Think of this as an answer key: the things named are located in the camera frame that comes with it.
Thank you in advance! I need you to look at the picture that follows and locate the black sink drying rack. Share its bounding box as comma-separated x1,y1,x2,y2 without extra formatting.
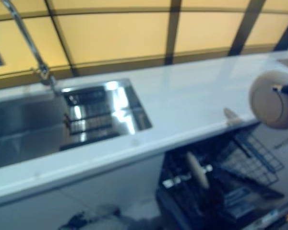
59,85,122,151

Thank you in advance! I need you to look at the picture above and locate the dark wire plate rack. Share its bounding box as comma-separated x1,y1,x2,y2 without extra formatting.
162,143,231,217

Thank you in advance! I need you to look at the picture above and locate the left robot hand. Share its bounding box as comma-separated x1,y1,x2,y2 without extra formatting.
61,210,87,229

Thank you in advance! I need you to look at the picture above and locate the black dishwasher door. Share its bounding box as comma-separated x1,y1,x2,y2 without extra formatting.
206,181,288,230

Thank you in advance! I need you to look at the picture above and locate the chrome gooseneck kitchen faucet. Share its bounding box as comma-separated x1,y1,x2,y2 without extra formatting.
0,0,59,94

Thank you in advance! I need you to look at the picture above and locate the white round plate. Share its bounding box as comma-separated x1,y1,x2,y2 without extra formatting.
249,69,288,128
185,151,210,190

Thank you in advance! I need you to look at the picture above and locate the stainless steel sink basin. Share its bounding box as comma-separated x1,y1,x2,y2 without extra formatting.
0,78,153,170

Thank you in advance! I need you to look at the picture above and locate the dark wire cup rack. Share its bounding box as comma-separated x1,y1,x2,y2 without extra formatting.
220,128,284,187

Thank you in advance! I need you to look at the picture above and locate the black built-in dishwasher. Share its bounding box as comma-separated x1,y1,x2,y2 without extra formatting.
155,121,288,230

